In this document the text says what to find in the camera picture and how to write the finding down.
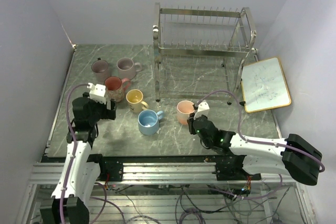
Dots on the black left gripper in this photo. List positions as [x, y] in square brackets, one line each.
[108, 114]

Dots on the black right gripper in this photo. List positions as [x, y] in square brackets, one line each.
[190, 121]

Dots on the orange white mug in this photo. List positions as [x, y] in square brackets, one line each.
[184, 109]

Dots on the red mug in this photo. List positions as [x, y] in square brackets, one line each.
[116, 87]

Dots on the dark mauve mug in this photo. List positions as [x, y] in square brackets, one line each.
[101, 70]

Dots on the cream yellow mug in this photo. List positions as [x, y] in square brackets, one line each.
[135, 101]

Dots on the light purple mug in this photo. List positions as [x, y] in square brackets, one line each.
[127, 68]

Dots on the blue mug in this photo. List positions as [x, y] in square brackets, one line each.
[149, 121]

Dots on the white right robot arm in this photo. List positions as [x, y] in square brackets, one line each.
[292, 156]

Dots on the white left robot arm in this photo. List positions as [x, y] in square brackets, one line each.
[69, 200]

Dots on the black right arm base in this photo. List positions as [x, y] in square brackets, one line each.
[231, 168]

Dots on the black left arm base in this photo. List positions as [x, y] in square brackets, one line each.
[111, 169]

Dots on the metal two-tier dish rack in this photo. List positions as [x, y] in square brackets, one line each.
[200, 51]

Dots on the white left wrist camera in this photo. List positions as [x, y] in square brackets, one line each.
[97, 92]

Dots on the whiteboard with yellow frame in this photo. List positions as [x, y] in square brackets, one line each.
[264, 86]

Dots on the aluminium mounting rail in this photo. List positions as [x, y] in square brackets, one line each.
[148, 173]

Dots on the wire shelf with cables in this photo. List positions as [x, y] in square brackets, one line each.
[144, 204]

